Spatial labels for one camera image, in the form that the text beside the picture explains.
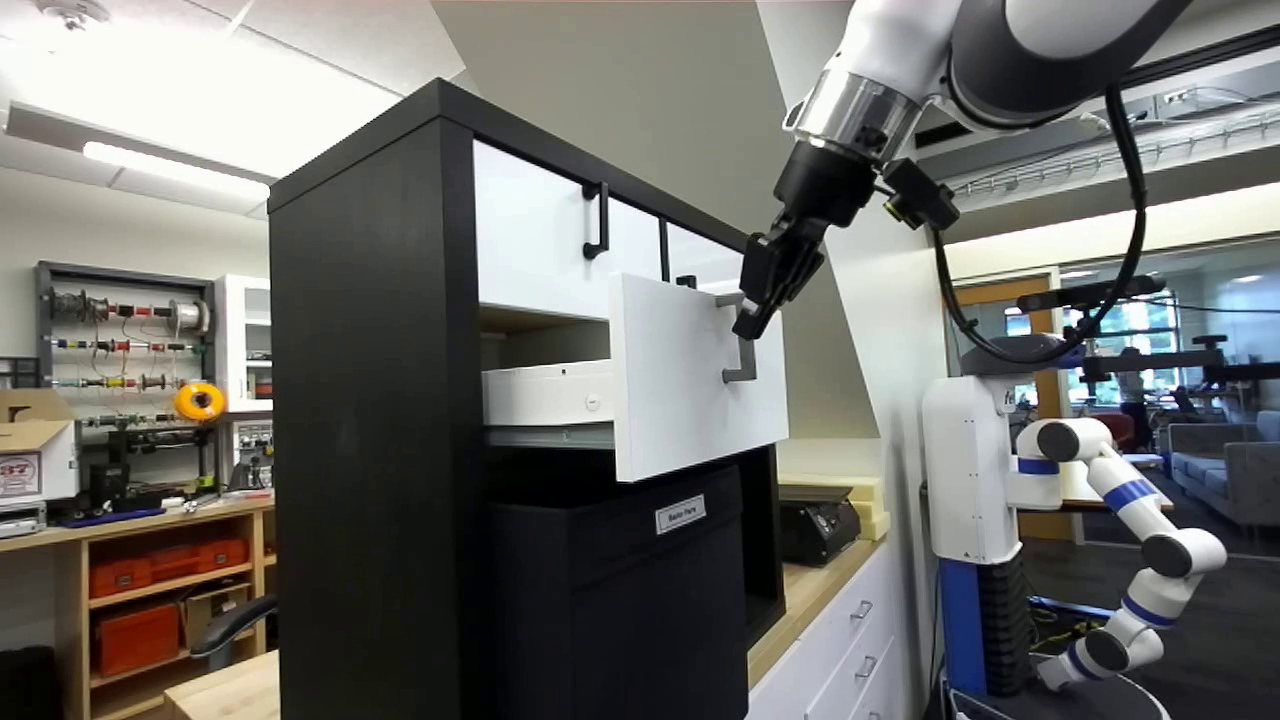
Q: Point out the white cardboard box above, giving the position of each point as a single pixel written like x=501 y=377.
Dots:
x=32 y=462

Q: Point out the black device on counter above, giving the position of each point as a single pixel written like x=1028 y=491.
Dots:
x=815 y=526

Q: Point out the white wall cabinet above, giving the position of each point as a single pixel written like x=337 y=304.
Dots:
x=249 y=335

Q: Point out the grey tool pegboard rack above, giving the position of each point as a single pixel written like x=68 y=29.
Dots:
x=122 y=323

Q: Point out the black and white cabinet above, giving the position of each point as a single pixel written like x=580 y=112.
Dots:
x=373 y=424

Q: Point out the workbench with shelves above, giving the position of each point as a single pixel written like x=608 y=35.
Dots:
x=65 y=627

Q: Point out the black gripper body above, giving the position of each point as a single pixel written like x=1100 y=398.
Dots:
x=821 y=193

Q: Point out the wooden counter with white drawers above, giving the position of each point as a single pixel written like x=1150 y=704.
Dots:
x=824 y=643

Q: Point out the white label on bin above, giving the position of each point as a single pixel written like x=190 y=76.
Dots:
x=681 y=515

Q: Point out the ceiling light strip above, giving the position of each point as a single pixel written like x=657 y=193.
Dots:
x=163 y=164

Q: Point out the small white cabinet door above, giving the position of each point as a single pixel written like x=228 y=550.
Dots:
x=533 y=227

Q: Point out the large white cabinet door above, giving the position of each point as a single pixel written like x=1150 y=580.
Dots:
x=706 y=262

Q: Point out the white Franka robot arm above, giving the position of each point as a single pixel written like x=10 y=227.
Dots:
x=893 y=52

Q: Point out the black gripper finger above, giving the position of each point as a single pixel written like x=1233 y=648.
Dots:
x=774 y=304
x=761 y=265

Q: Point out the black storage bin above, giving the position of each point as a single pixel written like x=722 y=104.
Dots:
x=603 y=615

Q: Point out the brown cardboard box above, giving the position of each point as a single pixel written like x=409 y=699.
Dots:
x=214 y=615

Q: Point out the white and blue robot tower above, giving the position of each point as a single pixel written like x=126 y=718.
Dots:
x=965 y=466

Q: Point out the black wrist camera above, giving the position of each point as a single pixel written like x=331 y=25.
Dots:
x=920 y=199

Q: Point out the large red bin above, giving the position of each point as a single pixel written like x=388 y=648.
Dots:
x=136 y=636

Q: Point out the yellow spool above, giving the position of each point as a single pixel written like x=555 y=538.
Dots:
x=200 y=401

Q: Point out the small red bin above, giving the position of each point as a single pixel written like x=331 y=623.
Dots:
x=122 y=574

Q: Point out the wide red bin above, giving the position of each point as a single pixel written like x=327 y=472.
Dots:
x=200 y=557

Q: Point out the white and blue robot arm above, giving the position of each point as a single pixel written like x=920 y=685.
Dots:
x=1134 y=506

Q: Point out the wooden table surface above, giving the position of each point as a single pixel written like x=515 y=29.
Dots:
x=233 y=691

